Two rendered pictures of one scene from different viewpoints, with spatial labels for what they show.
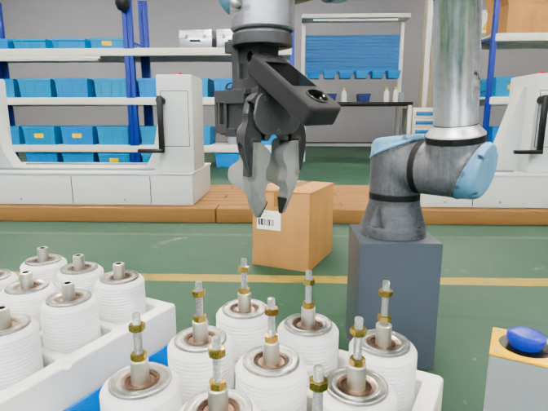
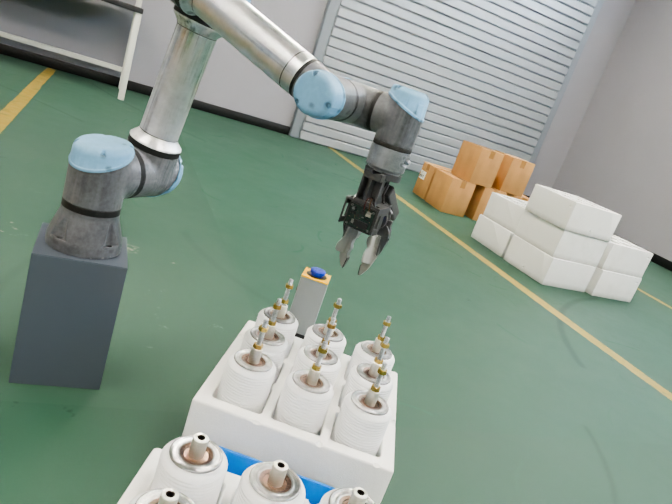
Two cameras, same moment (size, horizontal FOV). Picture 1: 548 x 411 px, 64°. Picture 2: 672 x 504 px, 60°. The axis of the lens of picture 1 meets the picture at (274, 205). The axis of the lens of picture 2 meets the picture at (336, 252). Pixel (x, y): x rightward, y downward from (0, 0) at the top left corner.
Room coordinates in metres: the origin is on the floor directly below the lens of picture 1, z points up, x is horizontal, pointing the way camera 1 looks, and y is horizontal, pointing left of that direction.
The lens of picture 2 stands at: (1.08, 0.97, 0.81)
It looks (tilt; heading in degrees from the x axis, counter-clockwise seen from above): 17 degrees down; 243
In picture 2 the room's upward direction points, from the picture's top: 19 degrees clockwise
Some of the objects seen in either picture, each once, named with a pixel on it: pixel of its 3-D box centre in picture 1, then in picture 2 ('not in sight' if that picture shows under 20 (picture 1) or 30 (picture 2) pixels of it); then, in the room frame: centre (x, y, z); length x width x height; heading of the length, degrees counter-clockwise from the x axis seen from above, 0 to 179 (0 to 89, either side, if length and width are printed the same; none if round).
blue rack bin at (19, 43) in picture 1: (41, 46); not in sight; (5.42, 2.72, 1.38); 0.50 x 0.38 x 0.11; 178
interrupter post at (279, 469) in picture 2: (68, 291); (277, 474); (0.74, 0.37, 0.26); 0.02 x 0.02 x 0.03
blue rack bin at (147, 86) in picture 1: (160, 89); not in sight; (5.39, 1.34, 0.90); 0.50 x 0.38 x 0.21; 178
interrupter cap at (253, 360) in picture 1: (271, 360); (320, 355); (0.53, 0.00, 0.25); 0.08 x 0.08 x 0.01
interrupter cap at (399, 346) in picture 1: (382, 342); (279, 315); (0.58, -0.16, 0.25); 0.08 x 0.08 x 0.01
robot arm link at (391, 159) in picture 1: (399, 163); (101, 170); (1.01, -0.29, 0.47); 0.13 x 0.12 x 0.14; 44
